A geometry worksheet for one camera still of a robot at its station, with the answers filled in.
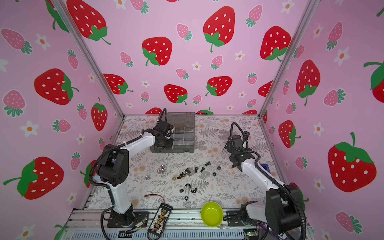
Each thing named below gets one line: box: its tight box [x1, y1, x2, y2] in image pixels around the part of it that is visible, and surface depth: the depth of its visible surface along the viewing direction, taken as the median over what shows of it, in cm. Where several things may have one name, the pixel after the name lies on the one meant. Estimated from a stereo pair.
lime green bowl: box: [201, 201, 224, 228], surface depth 76 cm
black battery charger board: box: [147, 202, 173, 237], surface depth 74 cm
